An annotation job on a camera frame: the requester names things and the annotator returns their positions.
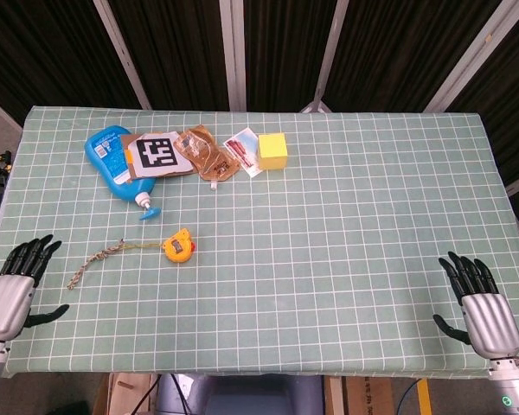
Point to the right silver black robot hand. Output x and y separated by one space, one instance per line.
493 324

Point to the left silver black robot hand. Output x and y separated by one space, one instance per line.
4 302

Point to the yellow tape measure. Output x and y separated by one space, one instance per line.
178 248

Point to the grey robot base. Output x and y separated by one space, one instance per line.
251 395

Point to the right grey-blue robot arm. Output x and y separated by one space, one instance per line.
514 389

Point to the yellow strip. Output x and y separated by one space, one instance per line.
423 395

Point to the brown cardboard box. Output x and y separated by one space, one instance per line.
367 395

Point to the light wooden box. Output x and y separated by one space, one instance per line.
130 389

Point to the blue pump lotion bottle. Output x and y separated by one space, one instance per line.
108 166

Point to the wooden table leg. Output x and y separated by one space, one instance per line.
335 395

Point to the green checkered tablecloth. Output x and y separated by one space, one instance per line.
285 281

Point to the cardboard with black-white marker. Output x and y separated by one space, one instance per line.
155 153

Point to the brown refill pouch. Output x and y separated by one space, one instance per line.
212 162

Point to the yellow cube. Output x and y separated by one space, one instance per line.
272 149

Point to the white picture card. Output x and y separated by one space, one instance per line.
242 147

